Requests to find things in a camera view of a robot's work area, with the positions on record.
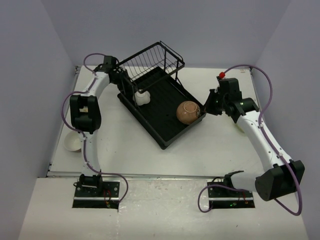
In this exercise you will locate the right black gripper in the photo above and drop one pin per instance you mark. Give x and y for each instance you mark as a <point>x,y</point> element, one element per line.
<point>208,106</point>

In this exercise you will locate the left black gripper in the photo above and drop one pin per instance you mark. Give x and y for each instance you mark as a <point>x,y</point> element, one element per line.
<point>127,86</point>

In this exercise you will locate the white lobed bowl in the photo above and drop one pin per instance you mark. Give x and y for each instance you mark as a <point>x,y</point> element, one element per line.
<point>142,98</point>

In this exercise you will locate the brown ceramic bowl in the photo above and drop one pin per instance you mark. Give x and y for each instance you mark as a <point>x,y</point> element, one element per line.
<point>188,112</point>

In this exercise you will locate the green white bowl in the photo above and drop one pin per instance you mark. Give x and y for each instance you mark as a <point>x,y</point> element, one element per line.
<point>240,129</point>

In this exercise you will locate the red floral bowl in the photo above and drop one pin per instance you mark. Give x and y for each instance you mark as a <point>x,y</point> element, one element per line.
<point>72,142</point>

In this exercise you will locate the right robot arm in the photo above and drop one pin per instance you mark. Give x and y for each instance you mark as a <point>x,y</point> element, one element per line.
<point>280,174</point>

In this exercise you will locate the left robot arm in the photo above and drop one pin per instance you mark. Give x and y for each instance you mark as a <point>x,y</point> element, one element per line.
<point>86,119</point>

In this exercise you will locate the black wire dish rack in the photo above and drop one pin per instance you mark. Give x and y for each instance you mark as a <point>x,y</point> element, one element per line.
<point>155,69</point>

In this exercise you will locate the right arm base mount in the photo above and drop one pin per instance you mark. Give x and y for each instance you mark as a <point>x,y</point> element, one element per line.
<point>221,198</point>

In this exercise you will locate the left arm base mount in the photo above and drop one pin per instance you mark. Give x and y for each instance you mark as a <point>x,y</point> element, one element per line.
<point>105,197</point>

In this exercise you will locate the aluminium rail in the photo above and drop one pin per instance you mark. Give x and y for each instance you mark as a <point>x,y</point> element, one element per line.
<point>65,174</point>

